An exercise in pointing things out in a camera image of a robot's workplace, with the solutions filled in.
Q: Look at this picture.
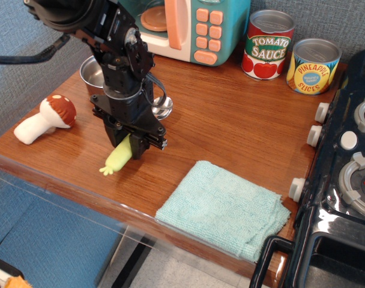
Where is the orange plush object corner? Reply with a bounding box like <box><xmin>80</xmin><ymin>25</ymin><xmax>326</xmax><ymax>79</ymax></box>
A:
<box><xmin>0</xmin><ymin>259</ymin><xmax>32</xmax><ymax>288</ymax></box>

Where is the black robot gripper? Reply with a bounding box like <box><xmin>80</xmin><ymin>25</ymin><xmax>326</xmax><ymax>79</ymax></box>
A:
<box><xmin>90</xmin><ymin>85</ymin><xmax>167</xmax><ymax>160</ymax></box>

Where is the plush brown white mushroom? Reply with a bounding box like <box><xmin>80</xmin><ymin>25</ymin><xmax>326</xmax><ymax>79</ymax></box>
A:
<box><xmin>14</xmin><ymin>94</ymin><xmax>77</xmax><ymax>145</ymax></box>

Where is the light blue folded towel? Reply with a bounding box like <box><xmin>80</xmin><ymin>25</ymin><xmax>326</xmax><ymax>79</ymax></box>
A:
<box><xmin>155</xmin><ymin>161</ymin><xmax>291</xmax><ymax>262</ymax></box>

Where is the pineapple slices can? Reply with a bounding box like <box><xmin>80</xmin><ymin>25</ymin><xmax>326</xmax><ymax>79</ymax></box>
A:
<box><xmin>286</xmin><ymin>38</ymin><xmax>342</xmax><ymax>95</ymax></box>

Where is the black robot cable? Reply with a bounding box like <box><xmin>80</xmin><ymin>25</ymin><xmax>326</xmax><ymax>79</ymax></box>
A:
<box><xmin>0</xmin><ymin>33</ymin><xmax>71</xmax><ymax>65</ymax></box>

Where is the toy microwave teal and cream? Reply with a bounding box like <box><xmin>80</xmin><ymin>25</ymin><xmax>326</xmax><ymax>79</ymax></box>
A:
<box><xmin>120</xmin><ymin>1</ymin><xmax>250</xmax><ymax>67</ymax></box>

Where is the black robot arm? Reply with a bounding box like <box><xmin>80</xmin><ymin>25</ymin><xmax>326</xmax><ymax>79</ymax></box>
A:
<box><xmin>24</xmin><ymin>1</ymin><xmax>167</xmax><ymax>159</ymax></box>

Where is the black toy stove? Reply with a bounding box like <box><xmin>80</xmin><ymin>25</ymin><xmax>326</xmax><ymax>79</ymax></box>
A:
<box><xmin>250</xmin><ymin>50</ymin><xmax>365</xmax><ymax>287</ymax></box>

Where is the small steel pot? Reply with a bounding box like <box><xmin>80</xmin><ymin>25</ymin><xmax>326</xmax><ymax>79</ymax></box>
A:
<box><xmin>79</xmin><ymin>56</ymin><xmax>104</xmax><ymax>95</ymax></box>

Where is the yellow corn handle spoon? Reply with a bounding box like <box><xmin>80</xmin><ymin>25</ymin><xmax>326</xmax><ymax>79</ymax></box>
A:
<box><xmin>99</xmin><ymin>96</ymin><xmax>173</xmax><ymax>176</ymax></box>

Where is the tomato sauce can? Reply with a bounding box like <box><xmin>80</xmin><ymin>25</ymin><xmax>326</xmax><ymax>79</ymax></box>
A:
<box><xmin>242</xmin><ymin>10</ymin><xmax>295</xmax><ymax>80</ymax></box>

